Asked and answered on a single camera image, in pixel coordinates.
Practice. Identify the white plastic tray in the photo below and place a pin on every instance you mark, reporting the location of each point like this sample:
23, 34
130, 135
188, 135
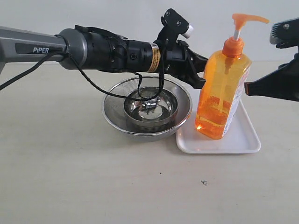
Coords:
241, 137

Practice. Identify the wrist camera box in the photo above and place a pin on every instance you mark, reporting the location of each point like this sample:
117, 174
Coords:
173, 26
285, 34

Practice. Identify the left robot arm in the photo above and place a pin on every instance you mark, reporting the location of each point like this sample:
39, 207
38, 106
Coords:
91, 48

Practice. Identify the small stainless steel bowl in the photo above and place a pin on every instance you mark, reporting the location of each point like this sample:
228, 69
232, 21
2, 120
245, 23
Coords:
149, 105

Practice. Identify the large steel mesh colander bowl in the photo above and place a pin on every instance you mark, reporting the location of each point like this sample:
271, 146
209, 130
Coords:
113, 111

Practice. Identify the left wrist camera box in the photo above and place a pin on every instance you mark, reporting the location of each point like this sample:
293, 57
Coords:
173, 26

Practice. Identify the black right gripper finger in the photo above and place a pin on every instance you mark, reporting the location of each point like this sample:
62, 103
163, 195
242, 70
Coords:
282, 83

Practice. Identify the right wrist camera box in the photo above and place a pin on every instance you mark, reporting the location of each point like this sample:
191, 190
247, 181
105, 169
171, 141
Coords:
285, 34

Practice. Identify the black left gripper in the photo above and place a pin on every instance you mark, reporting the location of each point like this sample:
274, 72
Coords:
178, 61

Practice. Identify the orange pump soap bottle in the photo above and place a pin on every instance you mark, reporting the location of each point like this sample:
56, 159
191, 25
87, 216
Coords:
225, 73

